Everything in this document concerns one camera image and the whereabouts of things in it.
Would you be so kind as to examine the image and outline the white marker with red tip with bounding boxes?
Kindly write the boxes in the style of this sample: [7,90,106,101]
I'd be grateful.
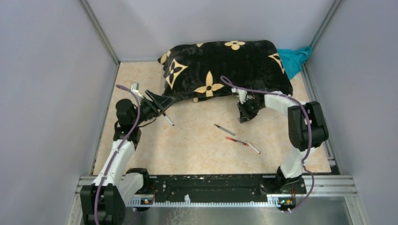
[246,142,261,154]

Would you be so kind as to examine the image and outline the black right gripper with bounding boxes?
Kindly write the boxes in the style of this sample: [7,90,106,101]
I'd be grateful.
[237,98,264,123]

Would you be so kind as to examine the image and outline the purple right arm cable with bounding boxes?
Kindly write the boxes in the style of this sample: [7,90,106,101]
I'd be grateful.
[220,75,315,213]

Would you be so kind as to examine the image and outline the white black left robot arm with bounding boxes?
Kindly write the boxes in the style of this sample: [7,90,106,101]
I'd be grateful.
[80,85,176,225]

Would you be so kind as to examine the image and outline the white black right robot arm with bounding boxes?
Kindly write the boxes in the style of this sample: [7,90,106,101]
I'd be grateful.
[233,89,329,193]

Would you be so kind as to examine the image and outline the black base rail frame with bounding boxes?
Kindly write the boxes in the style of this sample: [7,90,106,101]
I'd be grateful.
[75,173,358,213]

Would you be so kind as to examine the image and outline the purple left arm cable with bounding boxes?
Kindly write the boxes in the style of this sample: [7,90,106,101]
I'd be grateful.
[93,84,141,225]

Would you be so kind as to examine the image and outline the white marker with black cap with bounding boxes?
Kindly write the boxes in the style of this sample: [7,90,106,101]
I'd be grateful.
[162,113,175,126]

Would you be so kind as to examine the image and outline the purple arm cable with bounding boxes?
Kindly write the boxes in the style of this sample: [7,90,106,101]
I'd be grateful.
[93,84,141,225]
[220,75,315,213]

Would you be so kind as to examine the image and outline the black pillow with beige flowers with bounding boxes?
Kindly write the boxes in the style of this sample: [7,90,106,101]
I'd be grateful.
[158,40,293,102]

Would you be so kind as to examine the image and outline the teal cloth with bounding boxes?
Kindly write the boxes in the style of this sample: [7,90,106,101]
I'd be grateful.
[277,46,312,80]

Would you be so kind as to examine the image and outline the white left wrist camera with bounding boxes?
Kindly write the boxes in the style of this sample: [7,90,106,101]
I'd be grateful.
[130,82,144,99]

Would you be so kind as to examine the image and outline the grey checkered pen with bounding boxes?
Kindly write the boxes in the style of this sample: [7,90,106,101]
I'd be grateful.
[214,124,236,136]

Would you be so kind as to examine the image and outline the red orange pen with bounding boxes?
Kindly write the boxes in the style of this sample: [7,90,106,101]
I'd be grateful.
[225,137,249,146]

